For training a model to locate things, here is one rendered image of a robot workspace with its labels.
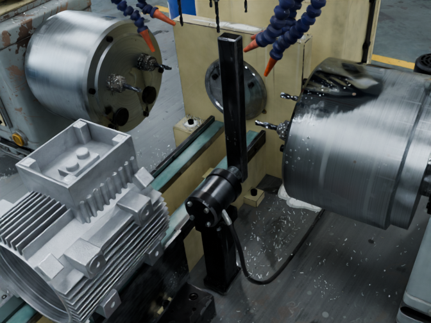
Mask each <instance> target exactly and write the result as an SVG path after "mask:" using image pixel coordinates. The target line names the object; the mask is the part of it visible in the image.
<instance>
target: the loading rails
mask: <svg viewBox="0 0 431 323"><path fill-rule="evenodd" d="M246 141H247V158H248V178H247V179H246V180H245V182H243V183H241V186H242V192H241V194H240V196H239V197H238V198H237V199H236V201H235V202H233V203H231V205H233V206H236V207H237V211H238V209H239V208H240V207H241V206H242V204H243V203H245V204H248V205H250V206H253V207H257V206H258V205H259V204H260V202H261V201H262V200H263V198H264V191H263V190H260V189H257V188H256V186H257V185H258V184H259V183H260V181H261V180H262V179H263V177H264V176H265V175H266V131H265V130H261V131H260V132H259V133H258V132H256V131H252V130H249V131H248V132H247V133H246ZM216 168H222V169H226V170H227V169H228V167H227V159H226V143H225V134H224V123H223V122H220V121H218V120H215V117H214V116H213V115H211V116H209V118H208V119H207V120H206V121H205V122H204V123H202V124H201V125H200V126H199V127H198V128H197V129H196V130H195V131H194V132H193V133H192V134H190V135H189V136H188V137H187V138H186V139H185V140H184V141H183V142H182V143H181V144H180V145H179V146H178V147H177V148H176V149H175V150H174V151H173V152H172V153H171V154H169V155H168V156H167V157H166V158H165V159H164V160H163V161H162V162H161V163H160V164H158V165H157V166H156V167H155V168H154V169H153V170H152V171H151V172H150V174H151V175H152V176H153V177H154V181H153V182H152V183H150V184H151V186H152V187H153V189H154V190H156V191H158V192H160V193H162V195H161V197H163V198H165V200H164V202H165V203H167V205H166V207H168V208H169V209H168V210H167V211H169V214H168V215H169V216H170V217H169V219H170V222H169V223H170V225H169V228H168V229H167V231H166V233H167V234H166V236H165V237H164V238H163V239H162V241H161V243H162V249H163V252H164V253H163V255H161V257H160V258H159V259H158V260H157V261H156V263H155V264H154V265H153V266H151V265H148V264H147V263H145V264H144V265H143V267H142V268H141V269H140V270H139V271H138V272H137V271H135V272H134V273H133V275H132V276H131V277H130V278H129V280H127V282H125V284H124V285H123V286H122V287H121V289H120V290H119V291H118V294H119V297H120V299H121V304H120V305H119V306H118V307H117V309H116V310H115V311H114V312H113V313H112V314H111V316H110V317H109V318H108V319H107V318H105V317H104V316H102V315H100V316H99V317H98V319H97V320H96V321H93V320H91V319H89V320H90V323H154V321H155V320H156V319H157V318H158V316H159V315H160V314H161V313H162V312H163V310H164V309H165V308H166V306H167V305H168V304H169V302H170V301H171V299H172V298H173V297H174V296H175V294H176V293H177V292H178V290H179V289H180V288H181V287H182V285H183V284H184V282H187V281H188V280H189V279H190V274H189V272H190V271H191V270H192V269H193V267H194V266H195V265H196V264H197V262H198V261H199V260H200V258H201V257H202V256H203V255H204V252H203V243H202V239H201V232H199V231H196V229H195V225H194V221H193V220H190V218H189V217H190V216H189V214H188V213H187V211H186V209H185V200H186V198H188V196H190V194H191V193H192V192H193V191H195V190H197V189H198V188H199V187H200V186H201V185H202V184H203V183H204V182H205V180H206V177H207V176H208V175H209V174H210V173H211V172H212V171H213V170H214V169H216ZM0 323H53V322H52V320H51V321H50V320H49V319H48V318H45V317H44V316H43V315H41V314H40V313H39V312H38V311H36V310H35V309H34V308H32V307H31V306H30V305H29V304H28V303H27V302H26V301H24V300H23V299H22V298H21V297H19V298H17V297H16V296H15V295H14V294H13V293H11V294H10V295H9V296H8V297H7V298H6V299H5V300H4V301H3V302H2V303H1V304H0Z"/></svg>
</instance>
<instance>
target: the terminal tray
mask: <svg viewBox="0 0 431 323"><path fill-rule="evenodd" d="M80 122H82V123H83V125H81V126H77V124H78V123H80ZM118 136H122V138H121V139H119V140H118V139H116V137H118ZM26 160H31V163H29V164H25V161H26ZM15 166H16V167H17V170H18V171H19V174H20V176H21V178H22V180H23V182H24V184H25V186H26V187H27V189H28V191H29V193H30V192H32V191H34V193H35V192H38V194H39V193H41V194H42V195H43V194H45V195H46V196H47V197H48V196H50V198H51V199H53V198H54V199H55V201H56V202H58V201H59V202H60V203H61V205H62V206H63V205H66V207H67V210H68V209H69V208H70V209H71V210H72V213H73V215H74V218H75V219H77V220H78V221H79V222H80V223H81V224H84V223H88V224H90V223H91V219H90V218H91V217H97V211H98V210H99V211H103V210H104V207H103V206H104V205H110V200H111V199H113V200H115V199H116V196H115V195H116V193H118V194H122V190H121V189H122V188H125V189H127V188H128V186H127V183H133V181H132V176H133V175H134V174H135V173H136V172H137V171H138V170H139V167H138V164H137V159H136V153H135V148H134V145H133V140H132V137H131V135H128V134H126V133H122V132H120V131H116V130H114V129H110V128H107V127H104V126H101V125H99V124H95V123H93V122H89V121H87V120H83V119H78V120H77V121H76V122H74V123H73V124H71V125H70V126H69V127H68V128H66V129H64V130H63V131H62V132H60V133H59V134H57V135H56V136H55V137H53V138H52V139H51V140H49V141H48V142H46V143H45V144H44V145H42V146H41V147H39V148H38V149H37V150H35V151H33V152H32V153H31V154H29V155H28V156H27V157H25V158H24V159H22V160H21V161H20V162H18V163H17V164H15ZM67 177H71V178H72V179H71V180H70V181H65V178H67Z"/></svg>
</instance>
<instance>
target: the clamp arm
mask: <svg viewBox="0 0 431 323"><path fill-rule="evenodd" d="M217 44H218V53H219V69H220V78H221V94H222V102H223V119H224V134H225V143H226V159H227V167H228V169H227V170H229V171H233V170H234V169H236V170H235V171H234V173H235V174H236V175H237V174H238V173H239V175H238V176H237V178H238V179H239V181H240V183H243V182H245V180H246V179H247V178H248V158H247V141H246V110H245V93H244V62H243V45H242V35H236V34H233V33H226V32H225V33H223V34H221V35H220V36H218V38H217Z"/></svg>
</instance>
